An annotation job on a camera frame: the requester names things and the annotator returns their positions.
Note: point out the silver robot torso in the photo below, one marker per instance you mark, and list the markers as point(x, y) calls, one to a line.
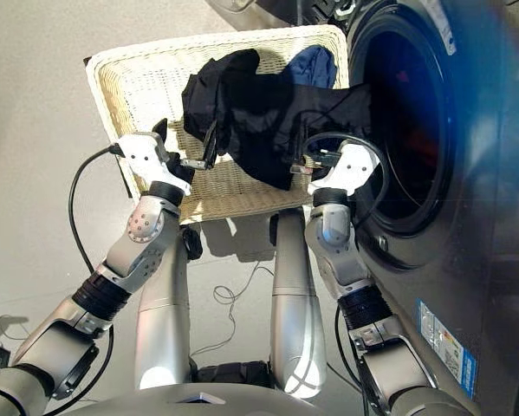
point(198, 403)

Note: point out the silver robot leg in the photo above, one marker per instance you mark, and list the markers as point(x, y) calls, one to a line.
point(293, 303)
point(164, 312)

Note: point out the dark blue garment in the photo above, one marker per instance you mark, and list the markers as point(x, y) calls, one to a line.
point(313, 65)

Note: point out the black garment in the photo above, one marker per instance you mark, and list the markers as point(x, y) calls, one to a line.
point(259, 117)

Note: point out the pale woven laundry basket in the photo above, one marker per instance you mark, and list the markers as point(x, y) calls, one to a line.
point(146, 95)

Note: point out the white curved warning label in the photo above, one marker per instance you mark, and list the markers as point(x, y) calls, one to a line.
point(445, 34)

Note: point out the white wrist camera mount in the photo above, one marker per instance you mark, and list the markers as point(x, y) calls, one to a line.
point(350, 169)
point(142, 151)

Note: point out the blue bordered energy label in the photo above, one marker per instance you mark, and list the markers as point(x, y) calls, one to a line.
point(447, 346)

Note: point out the grey front-load washing machine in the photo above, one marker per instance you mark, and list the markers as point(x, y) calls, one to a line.
point(493, 216)

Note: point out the black rubber door gasket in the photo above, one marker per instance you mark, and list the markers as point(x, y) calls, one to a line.
point(397, 225)

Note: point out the black robot waist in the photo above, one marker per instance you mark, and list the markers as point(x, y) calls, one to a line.
point(233, 373)

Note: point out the silver door hinge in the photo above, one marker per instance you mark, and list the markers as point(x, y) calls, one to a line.
point(343, 8)

